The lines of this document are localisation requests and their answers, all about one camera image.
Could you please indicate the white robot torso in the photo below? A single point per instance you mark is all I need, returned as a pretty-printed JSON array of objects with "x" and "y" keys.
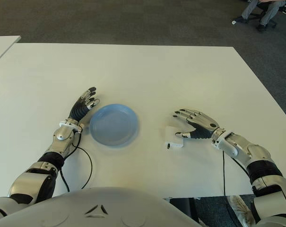
[{"x": 97, "y": 208}]

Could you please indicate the white charger block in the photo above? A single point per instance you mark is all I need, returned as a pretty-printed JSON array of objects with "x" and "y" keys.
[{"x": 172, "y": 139}]

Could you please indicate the black table leg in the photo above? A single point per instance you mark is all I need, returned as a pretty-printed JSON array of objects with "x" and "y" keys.
[{"x": 184, "y": 210}]

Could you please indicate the blue plastic plate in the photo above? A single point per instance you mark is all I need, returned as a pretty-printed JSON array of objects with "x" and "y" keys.
[{"x": 114, "y": 125}]

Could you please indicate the seated person legs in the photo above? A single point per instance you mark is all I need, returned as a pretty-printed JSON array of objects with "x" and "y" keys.
[{"x": 266, "y": 11}]

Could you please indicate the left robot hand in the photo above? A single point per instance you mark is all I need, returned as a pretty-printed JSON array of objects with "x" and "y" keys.
[{"x": 79, "y": 110}]

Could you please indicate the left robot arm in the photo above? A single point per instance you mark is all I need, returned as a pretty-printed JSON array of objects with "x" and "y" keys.
[{"x": 62, "y": 137}]

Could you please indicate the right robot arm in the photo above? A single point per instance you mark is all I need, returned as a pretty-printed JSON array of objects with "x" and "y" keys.
[{"x": 242, "y": 146}]

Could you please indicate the white side table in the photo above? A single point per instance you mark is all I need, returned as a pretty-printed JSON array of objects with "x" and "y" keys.
[{"x": 2, "y": 46}]

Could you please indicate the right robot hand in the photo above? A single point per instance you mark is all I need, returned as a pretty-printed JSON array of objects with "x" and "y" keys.
[{"x": 204, "y": 125}]

